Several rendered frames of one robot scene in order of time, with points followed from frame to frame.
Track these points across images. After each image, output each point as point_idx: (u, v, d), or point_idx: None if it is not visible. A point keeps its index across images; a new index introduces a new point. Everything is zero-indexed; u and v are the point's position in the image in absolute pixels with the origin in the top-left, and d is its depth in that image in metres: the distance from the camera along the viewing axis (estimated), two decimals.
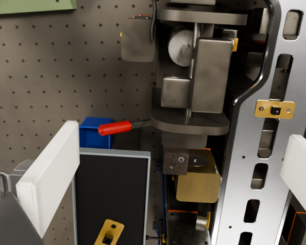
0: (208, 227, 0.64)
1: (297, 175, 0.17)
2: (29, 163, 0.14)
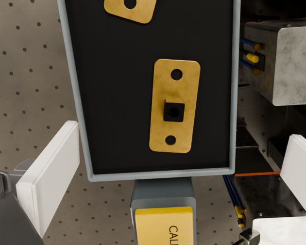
0: None
1: (297, 175, 0.17)
2: (29, 163, 0.14)
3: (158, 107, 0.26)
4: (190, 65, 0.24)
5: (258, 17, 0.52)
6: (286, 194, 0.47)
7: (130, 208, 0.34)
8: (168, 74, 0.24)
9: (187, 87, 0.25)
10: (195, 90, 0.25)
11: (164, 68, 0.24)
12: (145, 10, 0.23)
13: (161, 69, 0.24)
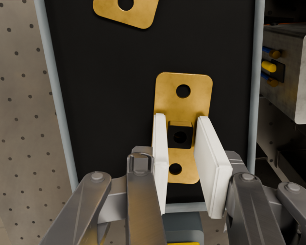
0: None
1: (198, 150, 0.19)
2: (140, 148, 0.17)
3: None
4: (200, 79, 0.20)
5: (269, 19, 0.48)
6: None
7: None
8: (173, 90, 0.20)
9: (196, 106, 0.20)
10: (206, 110, 0.20)
11: (168, 83, 0.20)
12: (144, 12, 0.18)
13: (164, 85, 0.20)
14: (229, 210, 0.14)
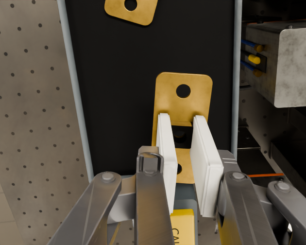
0: None
1: (194, 150, 0.19)
2: (146, 148, 0.17)
3: None
4: (200, 79, 0.20)
5: (260, 18, 0.52)
6: None
7: None
8: (173, 90, 0.20)
9: (196, 106, 0.20)
10: (206, 110, 0.20)
11: (168, 83, 0.20)
12: (146, 12, 0.23)
13: (164, 85, 0.20)
14: (220, 208, 0.14)
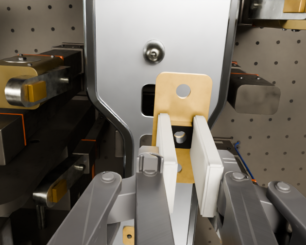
0: None
1: (194, 150, 0.19)
2: (146, 148, 0.17)
3: None
4: (200, 79, 0.20)
5: None
6: None
7: None
8: (173, 90, 0.20)
9: (196, 106, 0.20)
10: (206, 110, 0.20)
11: (168, 83, 0.20)
12: None
13: (164, 85, 0.20)
14: (220, 208, 0.14)
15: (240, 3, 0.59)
